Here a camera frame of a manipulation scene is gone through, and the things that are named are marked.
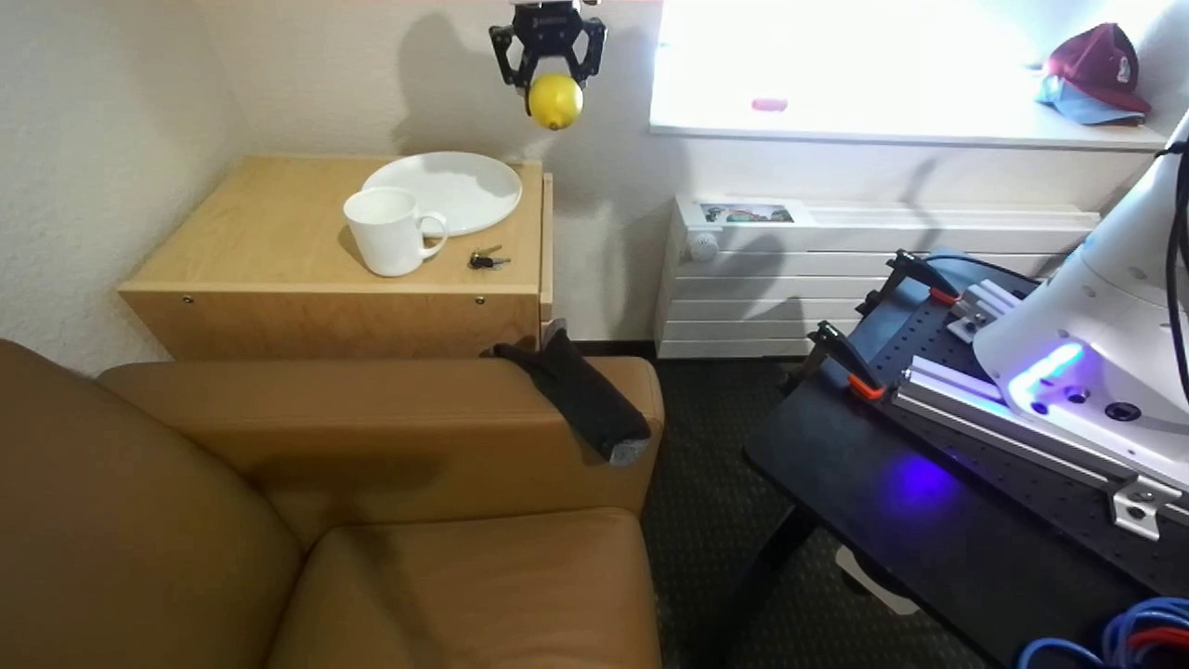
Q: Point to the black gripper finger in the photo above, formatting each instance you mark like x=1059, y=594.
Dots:
x=583, y=52
x=512, y=55

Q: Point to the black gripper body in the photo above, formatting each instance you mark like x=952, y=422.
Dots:
x=546, y=22

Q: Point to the yellow lemon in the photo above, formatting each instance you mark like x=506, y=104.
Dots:
x=556, y=102

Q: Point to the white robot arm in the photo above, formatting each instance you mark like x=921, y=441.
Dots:
x=1112, y=290

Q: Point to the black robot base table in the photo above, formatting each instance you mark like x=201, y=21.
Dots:
x=984, y=545

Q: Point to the white windowsill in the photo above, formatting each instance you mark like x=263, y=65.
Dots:
x=921, y=72

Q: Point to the white round plate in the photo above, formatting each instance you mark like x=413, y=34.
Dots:
x=467, y=187

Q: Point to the black key bunch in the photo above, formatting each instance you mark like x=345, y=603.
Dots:
x=484, y=257

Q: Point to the white ceramic mug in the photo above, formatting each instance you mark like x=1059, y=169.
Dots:
x=391, y=231

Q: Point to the light wooden nightstand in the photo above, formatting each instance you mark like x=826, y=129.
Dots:
x=263, y=266

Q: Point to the maroon baseball cap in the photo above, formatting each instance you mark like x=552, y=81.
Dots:
x=1093, y=80

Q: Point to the brown leather armchair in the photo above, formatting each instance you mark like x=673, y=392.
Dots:
x=317, y=513

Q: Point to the aluminium mounting rail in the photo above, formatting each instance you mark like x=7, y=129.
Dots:
x=1016, y=433

